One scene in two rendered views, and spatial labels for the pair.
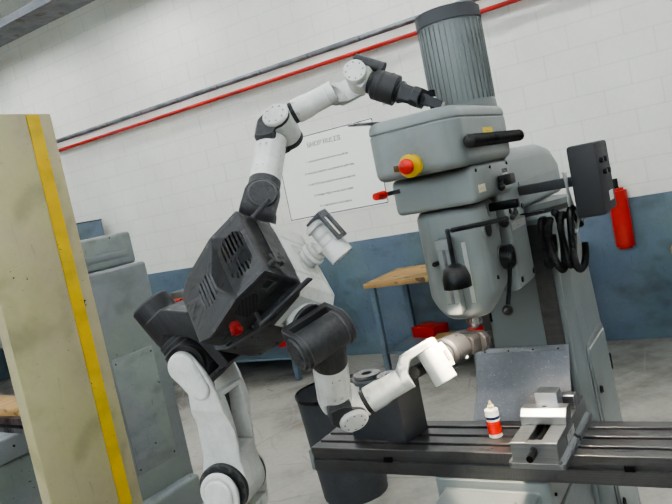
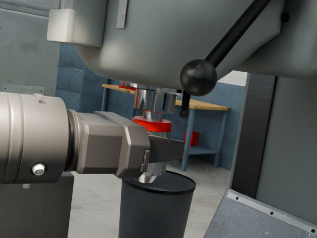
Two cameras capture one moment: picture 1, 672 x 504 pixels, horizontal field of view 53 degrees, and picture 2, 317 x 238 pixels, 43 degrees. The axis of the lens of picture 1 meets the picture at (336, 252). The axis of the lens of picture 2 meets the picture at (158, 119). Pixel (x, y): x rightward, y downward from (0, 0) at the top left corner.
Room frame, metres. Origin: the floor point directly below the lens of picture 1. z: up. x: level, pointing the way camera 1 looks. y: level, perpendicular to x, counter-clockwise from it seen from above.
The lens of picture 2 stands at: (1.50, -0.49, 1.33)
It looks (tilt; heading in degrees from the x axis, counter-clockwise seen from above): 8 degrees down; 17
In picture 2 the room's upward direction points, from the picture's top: 8 degrees clockwise
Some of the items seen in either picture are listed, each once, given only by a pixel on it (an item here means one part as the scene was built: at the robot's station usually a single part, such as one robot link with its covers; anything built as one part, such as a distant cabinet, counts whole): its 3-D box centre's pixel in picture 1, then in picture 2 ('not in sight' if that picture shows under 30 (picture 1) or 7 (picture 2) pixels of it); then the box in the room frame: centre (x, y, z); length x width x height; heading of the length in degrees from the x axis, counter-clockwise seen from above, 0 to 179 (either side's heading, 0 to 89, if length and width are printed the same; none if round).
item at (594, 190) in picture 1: (594, 177); not in sight; (2.01, -0.80, 1.62); 0.20 x 0.09 x 0.21; 148
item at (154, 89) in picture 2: not in sight; (156, 86); (1.94, -0.35, 1.31); 0.09 x 0.09 x 0.01
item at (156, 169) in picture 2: not in sight; (148, 148); (1.94, -0.35, 1.23); 0.05 x 0.05 x 0.05
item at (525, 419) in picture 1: (545, 413); not in sight; (1.80, -0.47, 1.03); 0.12 x 0.06 x 0.04; 58
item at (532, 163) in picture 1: (501, 179); not in sight; (2.36, -0.62, 1.66); 0.80 x 0.23 x 0.20; 148
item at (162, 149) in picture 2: not in sight; (161, 150); (1.91, -0.37, 1.24); 0.06 x 0.02 x 0.03; 138
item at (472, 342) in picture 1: (461, 346); (72, 142); (1.87, -0.29, 1.24); 0.13 x 0.12 x 0.10; 48
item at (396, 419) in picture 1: (384, 403); (22, 202); (2.13, -0.05, 1.04); 0.22 x 0.12 x 0.20; 46
